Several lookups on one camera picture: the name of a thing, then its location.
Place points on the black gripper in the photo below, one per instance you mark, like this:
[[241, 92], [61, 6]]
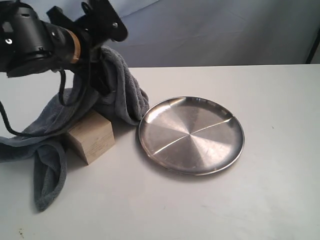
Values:
[[71, 52]]

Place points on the light wooden cube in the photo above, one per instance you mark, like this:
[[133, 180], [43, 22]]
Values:
[[91, 136]]

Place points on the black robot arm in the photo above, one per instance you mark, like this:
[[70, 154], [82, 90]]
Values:
[[29, 45]]

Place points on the grey fleece towel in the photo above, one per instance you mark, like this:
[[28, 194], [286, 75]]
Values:
[[126, 101]]

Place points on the round stainless steel plate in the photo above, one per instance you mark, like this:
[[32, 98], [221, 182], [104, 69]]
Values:
[[191, 135]]

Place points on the grey backdrop cloth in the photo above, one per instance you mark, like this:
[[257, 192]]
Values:
[[184, 33]]

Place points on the black stand pole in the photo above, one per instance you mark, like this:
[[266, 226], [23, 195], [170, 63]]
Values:
[[313, 49]]

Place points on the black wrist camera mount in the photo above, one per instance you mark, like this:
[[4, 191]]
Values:
[[100, 21]]

